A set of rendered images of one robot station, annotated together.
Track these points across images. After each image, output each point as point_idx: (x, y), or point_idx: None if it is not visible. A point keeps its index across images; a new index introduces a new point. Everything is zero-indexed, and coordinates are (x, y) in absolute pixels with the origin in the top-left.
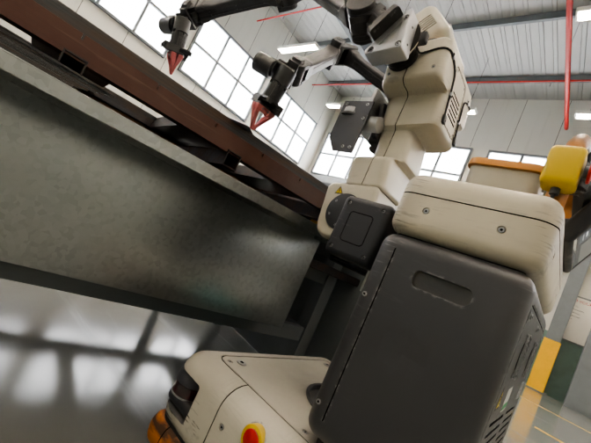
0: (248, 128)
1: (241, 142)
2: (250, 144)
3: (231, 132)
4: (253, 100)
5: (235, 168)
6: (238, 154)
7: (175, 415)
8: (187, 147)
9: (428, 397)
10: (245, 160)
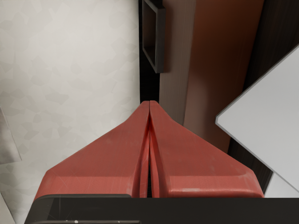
0: (249, 133)
1: (181, 72)
2: (183, 118)
3: (194, 7)
4: (262, 203)
5: (146, 49)
6: (165, 61)
7: None
8: None
9: None
10: (162, 92)
